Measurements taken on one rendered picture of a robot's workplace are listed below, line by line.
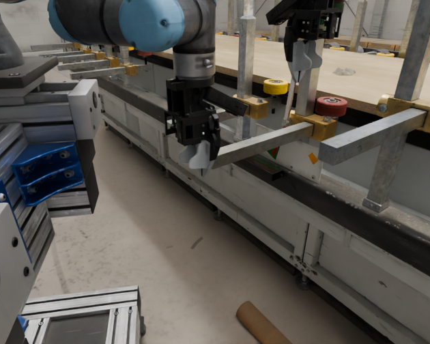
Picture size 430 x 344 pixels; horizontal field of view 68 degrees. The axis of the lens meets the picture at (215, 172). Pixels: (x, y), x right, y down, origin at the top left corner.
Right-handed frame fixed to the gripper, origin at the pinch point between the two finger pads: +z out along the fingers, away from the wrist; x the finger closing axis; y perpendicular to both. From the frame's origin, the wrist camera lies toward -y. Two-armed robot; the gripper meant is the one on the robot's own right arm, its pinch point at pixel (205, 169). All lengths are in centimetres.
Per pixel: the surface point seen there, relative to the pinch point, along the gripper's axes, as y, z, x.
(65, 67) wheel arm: -8, 1, -148
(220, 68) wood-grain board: -50, -6, -60
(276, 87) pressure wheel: -43.6, -7.1, -22.1
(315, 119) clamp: -34.6, -4.4, 1.2
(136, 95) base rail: -32, 13, -111
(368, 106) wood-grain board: -50, -6, 6
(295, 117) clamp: -33.6, -3.7, -4.8
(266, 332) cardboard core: -25, 75, 1
